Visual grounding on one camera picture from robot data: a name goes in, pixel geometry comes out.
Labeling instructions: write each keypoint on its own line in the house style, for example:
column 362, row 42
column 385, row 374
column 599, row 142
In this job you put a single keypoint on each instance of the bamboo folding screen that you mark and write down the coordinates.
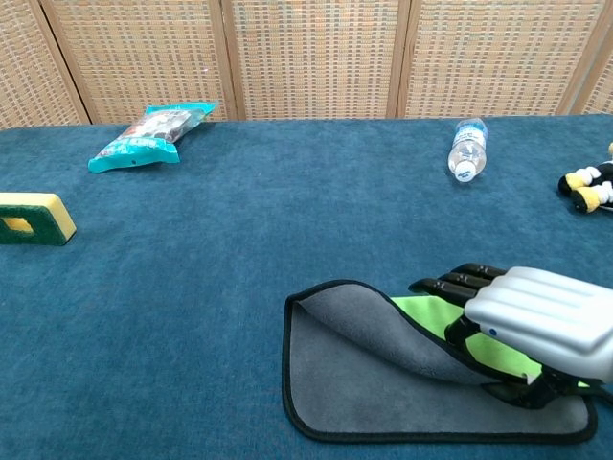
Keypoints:
column 311, row 52

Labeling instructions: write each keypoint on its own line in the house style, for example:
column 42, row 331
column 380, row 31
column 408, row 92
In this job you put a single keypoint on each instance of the yellow green sponge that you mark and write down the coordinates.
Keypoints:
column 33, row 230

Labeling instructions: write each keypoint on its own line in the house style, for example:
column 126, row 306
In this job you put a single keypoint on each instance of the black white yellow plush toy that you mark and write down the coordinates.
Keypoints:
column 591, row 184

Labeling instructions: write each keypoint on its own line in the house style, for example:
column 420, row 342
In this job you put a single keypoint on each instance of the green and grey cloth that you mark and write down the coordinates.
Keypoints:
column 364, row 397

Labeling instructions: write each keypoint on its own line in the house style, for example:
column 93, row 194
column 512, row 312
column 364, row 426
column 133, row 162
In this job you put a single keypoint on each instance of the clear plastic water bottle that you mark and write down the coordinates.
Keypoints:
column 468, row 148

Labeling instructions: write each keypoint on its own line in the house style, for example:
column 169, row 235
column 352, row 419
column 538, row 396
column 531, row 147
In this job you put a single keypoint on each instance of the teal snack bag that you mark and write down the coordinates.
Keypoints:
column 139, row 146

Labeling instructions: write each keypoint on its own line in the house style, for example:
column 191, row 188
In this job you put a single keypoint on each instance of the blue table mat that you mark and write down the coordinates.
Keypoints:
column 191, row 311

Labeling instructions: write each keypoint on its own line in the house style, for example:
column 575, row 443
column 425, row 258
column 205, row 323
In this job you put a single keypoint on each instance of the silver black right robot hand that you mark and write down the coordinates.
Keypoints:
column 541, row 311

